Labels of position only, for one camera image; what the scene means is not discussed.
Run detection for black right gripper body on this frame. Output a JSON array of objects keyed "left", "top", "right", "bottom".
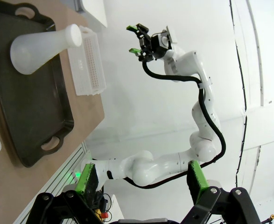
[{"left": 139, "top": 32, "right": 168, "bottom": 61}]

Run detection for red yellow connector wires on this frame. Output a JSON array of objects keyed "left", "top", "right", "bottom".
[{"left": 89, "top": 190, "right": 114, "bottom": 224}]

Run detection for aluminium table frame rail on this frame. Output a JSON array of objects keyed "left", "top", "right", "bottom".
[{"left": 17, "top": 140, "right": 92, "bottom": 224}]

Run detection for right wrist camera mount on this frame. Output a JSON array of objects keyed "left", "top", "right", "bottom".
[{"left": 159, "top": 25, "right": 178, "bottom": 46}]

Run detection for dark brown handled tray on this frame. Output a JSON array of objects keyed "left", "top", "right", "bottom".
[{"left": 0, "top": 0, "right": 75, "bottom": 168}]

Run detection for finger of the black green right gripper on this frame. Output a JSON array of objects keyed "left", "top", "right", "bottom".
[
  {"left": 126, "top": 22, "right": 150, "bottom": 40},
  {"left": 129, "top": 47, "right": 149, "bottom": 62}
]

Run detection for black corrugated arm cable hose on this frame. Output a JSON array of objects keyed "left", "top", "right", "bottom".
[{"left": 124, "top": 60, "right": 226, "bottom": 188}]

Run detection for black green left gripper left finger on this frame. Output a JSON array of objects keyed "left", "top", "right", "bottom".
[{"left": 31, "top": 163, "right": 100, "bottom": 224}]

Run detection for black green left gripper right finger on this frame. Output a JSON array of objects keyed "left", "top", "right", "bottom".
[{"left": 181, "top": 160, "right": 261, "bottom": 224}]

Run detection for white wall conduit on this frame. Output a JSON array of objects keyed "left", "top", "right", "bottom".
[{"left": 246, "top": 0, "right": 266, "bottom": 108}]

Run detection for black wall cable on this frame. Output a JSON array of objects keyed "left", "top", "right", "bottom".
[{"left": 229, "top": 0, "right": 248, "bottom": 188}]

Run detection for white plastic conical flask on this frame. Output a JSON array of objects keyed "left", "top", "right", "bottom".
[{"left": 9, "top": 23, "right": 83, "bottom": 76}]

